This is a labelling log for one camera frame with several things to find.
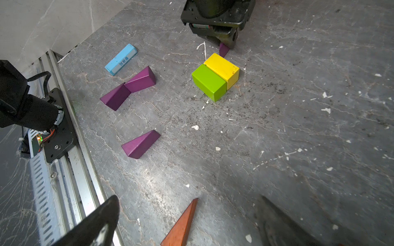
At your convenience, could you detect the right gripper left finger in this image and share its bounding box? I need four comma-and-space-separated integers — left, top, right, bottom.
54, 195, 120, 246

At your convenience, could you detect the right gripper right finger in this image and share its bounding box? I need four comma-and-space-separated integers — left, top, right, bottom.
255, 195, 320, 246

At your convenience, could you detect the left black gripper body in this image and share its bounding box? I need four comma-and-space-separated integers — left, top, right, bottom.
181, 0, 256, 49

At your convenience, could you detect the purple wedge block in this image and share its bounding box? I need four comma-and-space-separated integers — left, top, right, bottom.
125, 66, 156, 93
122, 130, 161, 159
219, 43, 230, 58
100, 83, 131, 111

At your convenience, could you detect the yellow rectangular block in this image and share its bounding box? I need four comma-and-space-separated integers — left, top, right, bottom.
204, 53, 240, 90

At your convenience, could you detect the green rectangular block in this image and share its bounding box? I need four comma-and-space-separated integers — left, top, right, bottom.
192, 64, 227, 102

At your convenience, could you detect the reddish brown wedge block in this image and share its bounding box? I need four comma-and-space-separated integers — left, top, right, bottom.
161, 198, 199, 246

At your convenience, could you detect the light blue eraser block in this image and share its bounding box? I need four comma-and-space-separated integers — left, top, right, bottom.
105, 44, 137, 76

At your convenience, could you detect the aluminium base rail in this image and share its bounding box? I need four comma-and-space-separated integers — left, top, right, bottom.
24, 50, 107, 246

